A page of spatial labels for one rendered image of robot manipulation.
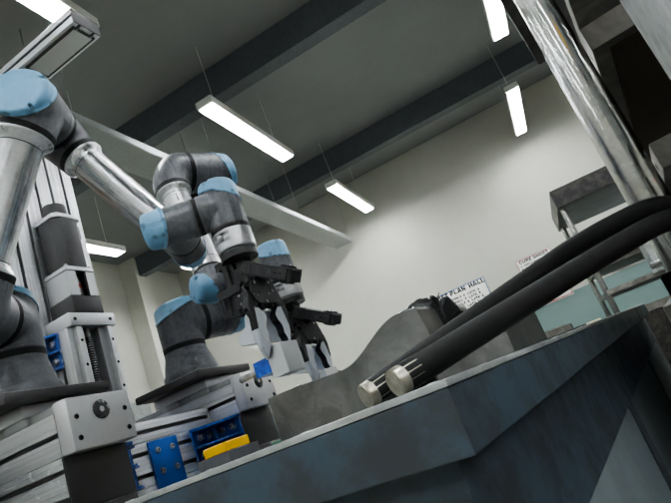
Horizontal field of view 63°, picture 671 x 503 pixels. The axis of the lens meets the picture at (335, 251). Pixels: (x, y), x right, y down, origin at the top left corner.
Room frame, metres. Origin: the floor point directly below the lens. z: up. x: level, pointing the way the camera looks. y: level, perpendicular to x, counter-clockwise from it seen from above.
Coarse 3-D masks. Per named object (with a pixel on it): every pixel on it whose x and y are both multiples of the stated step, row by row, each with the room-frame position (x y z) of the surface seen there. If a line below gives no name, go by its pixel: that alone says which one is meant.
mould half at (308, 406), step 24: (408, 312) 0.96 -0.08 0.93; (432, 312) 1.01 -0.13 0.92; (384, 336) 0.99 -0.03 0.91; (408, 336) 0.97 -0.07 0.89; (504, 336) 0.90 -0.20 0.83; (528, 336) 1.00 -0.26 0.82; (360, 360) 1.02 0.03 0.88; (384, 360) 1.00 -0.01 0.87; (480, 360) 0.92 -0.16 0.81; (312, 384) 1.07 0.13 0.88; (336, 384) 1.05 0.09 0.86; (288, 408) 1.11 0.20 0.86; (312, 408) 1.08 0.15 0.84; (336, 408) 1.06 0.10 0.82; (360, 408) 1.03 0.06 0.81; (288, 432) 1.12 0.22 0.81
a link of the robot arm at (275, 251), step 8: (272, 240) 1.27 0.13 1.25; (280, 240) 1.28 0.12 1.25; (264, 248) 1.26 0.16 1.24; (272, 248) 1.26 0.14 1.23; (280, 248) 1.27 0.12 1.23; (264, 256) 1.26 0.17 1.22; (272, 256) 1.26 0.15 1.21; (280, 256) 1.26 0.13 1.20; (288, 256) 1.28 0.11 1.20; (280, 264) 1.26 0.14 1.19; (272, 280) 1.26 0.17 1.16
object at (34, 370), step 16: (0, 352) 0.98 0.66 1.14; (16, 352) 0.99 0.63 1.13; (32, 352) 1.01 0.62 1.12; (0, 368) 0.97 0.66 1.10; (16, 368) 0.98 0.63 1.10; (32, 368) 1.00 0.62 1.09; (48, 368) 1.03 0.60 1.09; (0, 384) 0.96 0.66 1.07; (16, 384) 0.98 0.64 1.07; (32, 384) 0.98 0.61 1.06; (48, 384) 1.01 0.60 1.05
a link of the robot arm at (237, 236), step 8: (224, 232) 0.94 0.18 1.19; (232, 232) 0.94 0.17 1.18; (240, 232) 0.95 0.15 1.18; (248, 232) 0.96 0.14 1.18; (216, 240) 0.96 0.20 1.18; (224, 240) 0.95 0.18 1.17; (232, 240) 0.94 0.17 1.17; (240, 240) 0.95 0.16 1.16; (248, 240) 0.96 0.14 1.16; (216, 248) 0.97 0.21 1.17; (224, 248) 0.95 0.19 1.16; (232, 248) 0.95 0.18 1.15
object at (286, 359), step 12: (276, 348) 0.94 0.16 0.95; (288, 348) 0.95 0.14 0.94; (264, 360) 0.96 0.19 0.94; (276, 360) 0.95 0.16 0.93; (288, 360) 0.94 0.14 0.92; (300, 360) 0.97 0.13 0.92; (252, 372) 1.00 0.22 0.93; (264, 372) 0.97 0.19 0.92; (276, 372) 0.95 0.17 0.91; (288, 372) 0.95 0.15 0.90
